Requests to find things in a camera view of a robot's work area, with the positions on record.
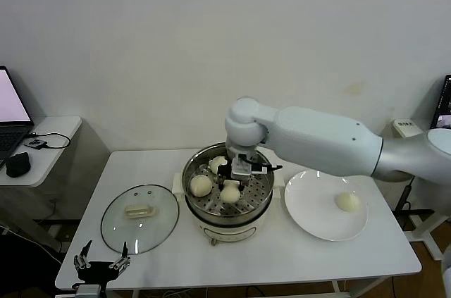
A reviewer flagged black laptop with dark screen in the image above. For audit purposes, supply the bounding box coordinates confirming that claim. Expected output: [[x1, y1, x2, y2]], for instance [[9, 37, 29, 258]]
[[431, 75, 451, 130]]

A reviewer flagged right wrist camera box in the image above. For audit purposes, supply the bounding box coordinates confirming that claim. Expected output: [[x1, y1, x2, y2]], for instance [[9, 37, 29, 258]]
[[230, 159, 268, 178]]

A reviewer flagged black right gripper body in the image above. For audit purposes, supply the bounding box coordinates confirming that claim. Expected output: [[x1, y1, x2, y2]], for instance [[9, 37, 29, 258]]
[[217, 163, 233, 181]]

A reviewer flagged white side desk with label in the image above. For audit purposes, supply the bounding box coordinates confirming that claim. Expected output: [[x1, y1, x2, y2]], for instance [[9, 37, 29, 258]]
[[393, 118, 445, 262]]

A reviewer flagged cream electric cooker pot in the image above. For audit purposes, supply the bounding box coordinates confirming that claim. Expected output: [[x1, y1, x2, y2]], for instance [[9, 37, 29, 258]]
[[172, 166, 285, 247]]

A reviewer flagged black laptop with slim bezel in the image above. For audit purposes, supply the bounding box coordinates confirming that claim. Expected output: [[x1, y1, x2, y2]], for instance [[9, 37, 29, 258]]
[[0, 65, 35, 168]]

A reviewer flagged round white plate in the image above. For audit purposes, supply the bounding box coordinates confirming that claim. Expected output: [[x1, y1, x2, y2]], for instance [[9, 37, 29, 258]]
[[284, 170, 369, 242]]

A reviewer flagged white side desk rounded corner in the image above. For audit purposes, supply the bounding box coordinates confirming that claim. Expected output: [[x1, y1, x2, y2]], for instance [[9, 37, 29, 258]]
[[0, 116, 85, 260]]

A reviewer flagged round glass pot lid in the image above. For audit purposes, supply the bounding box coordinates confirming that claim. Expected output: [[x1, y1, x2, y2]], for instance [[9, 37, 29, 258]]
[[100, 184, 180, 256]]

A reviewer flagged small black usb hub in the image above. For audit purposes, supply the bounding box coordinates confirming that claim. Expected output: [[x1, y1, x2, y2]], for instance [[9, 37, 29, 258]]
[[23, 138, 49, 151]]

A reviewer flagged black computer mouse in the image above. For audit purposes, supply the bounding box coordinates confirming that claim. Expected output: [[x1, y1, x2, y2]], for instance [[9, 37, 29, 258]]
[[6, 152, 31, 178]]

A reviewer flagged black cable with adapter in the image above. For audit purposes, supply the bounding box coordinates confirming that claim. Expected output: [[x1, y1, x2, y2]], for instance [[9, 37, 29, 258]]
[[396, 176, 416, 213]]

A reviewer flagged perforated stainless steamer basket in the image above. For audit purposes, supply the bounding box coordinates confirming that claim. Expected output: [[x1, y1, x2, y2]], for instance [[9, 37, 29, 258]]
[[182, 142, 275, 224]]

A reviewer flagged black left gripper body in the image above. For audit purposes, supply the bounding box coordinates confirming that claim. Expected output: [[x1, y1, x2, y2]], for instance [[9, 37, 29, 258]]
[[77, 261, 121, 282]]

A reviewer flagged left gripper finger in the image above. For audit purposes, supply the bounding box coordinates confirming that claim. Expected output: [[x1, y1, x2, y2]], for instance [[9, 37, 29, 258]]
[[73, 240, 93, 270], [109, 242, 130, 271]]

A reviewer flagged white steamed baozi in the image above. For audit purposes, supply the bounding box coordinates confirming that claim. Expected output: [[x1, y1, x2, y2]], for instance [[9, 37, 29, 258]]
[[209, 156, 229, 174], [220, 180, 241, 204], [190, 175, 213, 197], [334, 192, 361, 212]]

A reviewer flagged thin white floor cable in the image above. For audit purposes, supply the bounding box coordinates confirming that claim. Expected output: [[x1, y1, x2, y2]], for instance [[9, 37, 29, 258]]
[[0, 223, 63, 263]]

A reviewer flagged thin black hub cable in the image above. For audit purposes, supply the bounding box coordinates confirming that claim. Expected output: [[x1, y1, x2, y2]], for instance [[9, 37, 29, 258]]
[[27, 132, 71, 151]]

